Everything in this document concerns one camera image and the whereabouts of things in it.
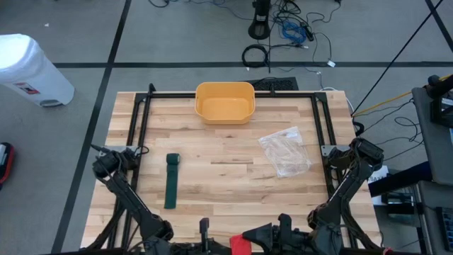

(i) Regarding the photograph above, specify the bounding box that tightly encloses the black slanted beam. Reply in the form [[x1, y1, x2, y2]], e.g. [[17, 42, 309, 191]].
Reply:
[[367, 161, 432, 198]]

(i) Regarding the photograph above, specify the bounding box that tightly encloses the yellow plastic bin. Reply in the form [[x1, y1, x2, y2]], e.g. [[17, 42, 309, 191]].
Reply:
[[193, 81, 256, 125]]

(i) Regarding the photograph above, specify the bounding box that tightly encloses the blue coiled cable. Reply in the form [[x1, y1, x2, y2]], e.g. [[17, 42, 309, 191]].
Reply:
[[281, 21, 308, 45]]

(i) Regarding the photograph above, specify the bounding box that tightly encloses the black stand base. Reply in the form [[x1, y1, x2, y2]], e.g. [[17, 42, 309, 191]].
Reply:
[[247, 0, 273, 40]]

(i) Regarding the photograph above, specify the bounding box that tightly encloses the white printed box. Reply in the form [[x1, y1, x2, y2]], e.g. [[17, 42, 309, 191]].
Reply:
[[366, 164, 390, 206]]

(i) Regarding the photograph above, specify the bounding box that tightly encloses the black cable loop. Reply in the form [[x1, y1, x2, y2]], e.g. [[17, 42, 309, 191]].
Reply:
[[352, 119, 366, 138]]

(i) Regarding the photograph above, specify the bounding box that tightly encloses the yellow cable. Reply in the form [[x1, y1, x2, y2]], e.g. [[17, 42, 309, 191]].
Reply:
[[352, 74, 453, 118]]

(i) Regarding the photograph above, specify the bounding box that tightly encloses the red and black device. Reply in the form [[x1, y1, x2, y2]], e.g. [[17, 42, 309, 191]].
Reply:
[[0, 141, 16, 188]]

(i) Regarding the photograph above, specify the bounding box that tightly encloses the black desk equipment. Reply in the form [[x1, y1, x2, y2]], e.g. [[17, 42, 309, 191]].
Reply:
[[426, 74, 453, 129]]

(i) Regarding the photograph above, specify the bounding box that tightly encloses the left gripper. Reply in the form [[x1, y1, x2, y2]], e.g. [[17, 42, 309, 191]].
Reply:
[[169, 217, 231, 255]]

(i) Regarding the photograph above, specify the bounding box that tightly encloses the grey desk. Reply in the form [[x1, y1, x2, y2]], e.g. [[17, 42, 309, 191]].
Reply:
[[412, 86, 453, 187]]

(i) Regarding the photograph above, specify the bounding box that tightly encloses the coiled black cable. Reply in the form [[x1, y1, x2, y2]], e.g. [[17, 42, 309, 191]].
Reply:
[[241, 44, 270, 69]]

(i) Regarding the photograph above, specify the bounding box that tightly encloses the thin black slanted pole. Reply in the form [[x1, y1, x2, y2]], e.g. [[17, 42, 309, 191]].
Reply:
[[352, 0, 445, 116]]

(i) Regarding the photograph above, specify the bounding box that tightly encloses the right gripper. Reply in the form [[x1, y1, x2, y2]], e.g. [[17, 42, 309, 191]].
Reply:
[[241, 213, 314, 255]]

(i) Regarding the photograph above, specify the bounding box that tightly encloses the clear plastic bag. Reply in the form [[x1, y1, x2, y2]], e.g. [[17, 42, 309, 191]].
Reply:
[[258, 126, 312, 179]]

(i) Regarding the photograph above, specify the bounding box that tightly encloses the white trash can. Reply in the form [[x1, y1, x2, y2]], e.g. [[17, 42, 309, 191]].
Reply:
[[0, 33, 76, 108]]

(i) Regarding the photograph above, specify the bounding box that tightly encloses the green elastic bandage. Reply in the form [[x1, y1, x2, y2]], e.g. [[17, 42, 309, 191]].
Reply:
[[163, 152, 181, 210]]

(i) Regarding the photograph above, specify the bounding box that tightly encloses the black keyboard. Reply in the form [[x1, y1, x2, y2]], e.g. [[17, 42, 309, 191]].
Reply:
[[246, 76, 299, 91]]

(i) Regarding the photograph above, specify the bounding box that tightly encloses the black power adapter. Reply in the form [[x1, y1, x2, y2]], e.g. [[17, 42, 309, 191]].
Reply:
[[299, 21, 316, 43]]

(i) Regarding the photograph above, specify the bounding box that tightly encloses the grey equipment cabinet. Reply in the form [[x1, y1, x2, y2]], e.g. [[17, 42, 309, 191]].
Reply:
[[380, 180, 453, 255]]

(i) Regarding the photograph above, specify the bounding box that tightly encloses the red elastic bandage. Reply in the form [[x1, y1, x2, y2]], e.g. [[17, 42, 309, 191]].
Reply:
[[229, 234, 253, 255]]

